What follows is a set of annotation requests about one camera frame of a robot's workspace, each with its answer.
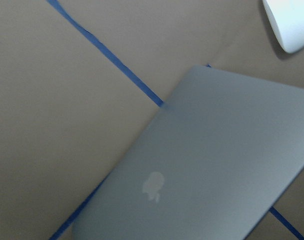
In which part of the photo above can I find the white computer mouse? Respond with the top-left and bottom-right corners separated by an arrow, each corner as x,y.
262,0 -> 304,54

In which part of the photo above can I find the grey laptop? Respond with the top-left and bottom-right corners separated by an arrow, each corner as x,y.
72,65 -> 304,240

